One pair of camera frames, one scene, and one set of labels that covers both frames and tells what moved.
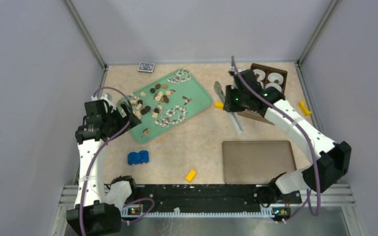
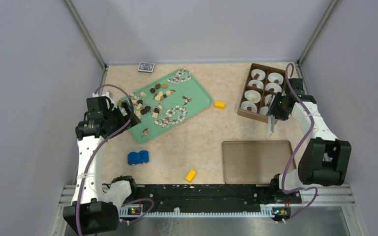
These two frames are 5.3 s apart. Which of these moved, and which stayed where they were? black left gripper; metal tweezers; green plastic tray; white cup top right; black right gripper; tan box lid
Moved: metal tweezers; black right gripper
Stayed: tan box lid; black left gripper; white cup top right; green plastic tray
